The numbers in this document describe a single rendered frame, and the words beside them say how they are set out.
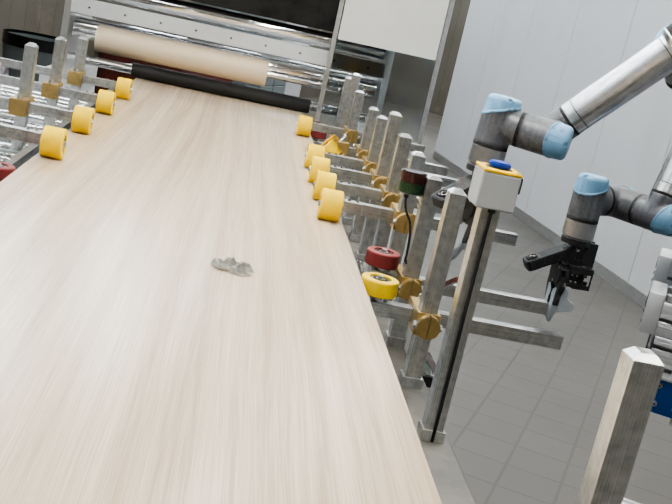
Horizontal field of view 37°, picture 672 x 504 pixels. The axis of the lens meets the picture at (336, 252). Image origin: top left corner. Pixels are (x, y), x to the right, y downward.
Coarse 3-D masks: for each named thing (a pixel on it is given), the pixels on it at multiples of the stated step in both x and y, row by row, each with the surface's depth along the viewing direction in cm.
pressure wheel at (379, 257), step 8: (368, 248) 235; (376, 248) 237; (384, 248) 236; (368, 256) 234; (376, 256) 233; (384, 256) 232; (392, 256) 233; (400, 256) 236; (368, 264) 234; (376, 264) 233; (384, 264) 233; (392, 264) 233
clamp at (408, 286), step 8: (400, 272) 234; (400, 280) 232; (408, 280) 230; (416, 280) 231; (400, 288) 230; (408, 288) 230; (416, 288) 230; (400, 296) 232; (408, 296) 230; (416, 296) 230
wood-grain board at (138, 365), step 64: (128, 128) 329; (192, 128) 359; (256, 128) 395; (0, 192) 214; (64, 192) 226; (128, 192) 240; (192, 192) 255; (256, 192) 273; (0, 256) 172; (64, 256) 180; (128, 256) 189; (192, 256) 198; (256, 256) 209; (320, 256) 220; (0, 320) 144; (64, 320) 150; (128, 320) 156; (192, 320) 162; (256, 320) 169; (320, 320) 176; (0, 384) 124; (64, 384) 128; (128, 384) 132; (192, 384) 137; (256, 384) 142; (320, 384) 147; (384, 384) 153; (0, 448) 109; (64, 448) 112; (128, 448) 115; (192, 448) 119; (256, 448) 122; (320, 448) 126; (384, 448) 130
